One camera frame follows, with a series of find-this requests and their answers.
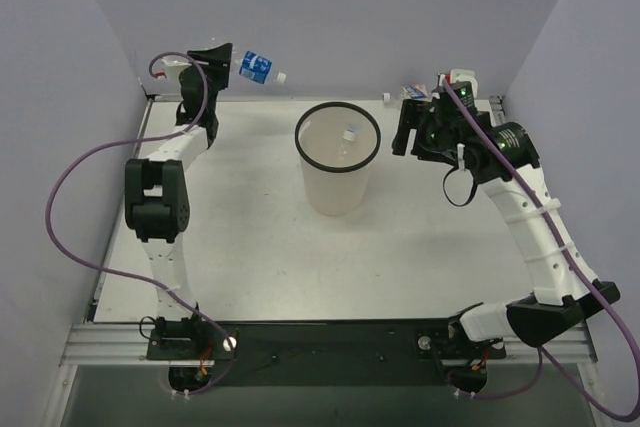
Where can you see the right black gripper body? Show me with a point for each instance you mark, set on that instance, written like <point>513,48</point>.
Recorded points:
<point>415,126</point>

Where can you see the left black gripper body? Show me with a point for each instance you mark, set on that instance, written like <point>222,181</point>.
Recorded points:
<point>213,58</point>

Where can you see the white blue label plastic bottle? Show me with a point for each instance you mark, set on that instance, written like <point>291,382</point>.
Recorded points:
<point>418,92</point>

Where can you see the clear crushed plastic bottle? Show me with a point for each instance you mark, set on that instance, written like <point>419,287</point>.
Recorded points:
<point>347,142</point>

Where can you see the white bin with black rim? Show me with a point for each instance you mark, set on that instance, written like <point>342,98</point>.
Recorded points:
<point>336,186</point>

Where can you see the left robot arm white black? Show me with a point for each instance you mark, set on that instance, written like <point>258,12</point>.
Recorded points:
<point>157,207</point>

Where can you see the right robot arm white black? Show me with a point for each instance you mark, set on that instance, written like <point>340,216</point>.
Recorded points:
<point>503,162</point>

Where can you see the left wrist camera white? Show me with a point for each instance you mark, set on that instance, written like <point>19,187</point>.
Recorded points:
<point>170,69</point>

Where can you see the aluminium back rail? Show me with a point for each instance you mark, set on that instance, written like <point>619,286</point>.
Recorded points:
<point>286,97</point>

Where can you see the aluminium rail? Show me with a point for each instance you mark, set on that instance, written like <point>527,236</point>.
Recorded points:
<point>121,345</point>
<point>497,110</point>
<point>286,97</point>

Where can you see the aluminium right side rail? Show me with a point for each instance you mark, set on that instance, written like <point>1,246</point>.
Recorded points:
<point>497,110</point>

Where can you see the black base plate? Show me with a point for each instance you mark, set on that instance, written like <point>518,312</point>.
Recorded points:
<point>339,353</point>

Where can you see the aluminium front rail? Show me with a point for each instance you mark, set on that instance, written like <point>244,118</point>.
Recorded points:
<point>121,345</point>

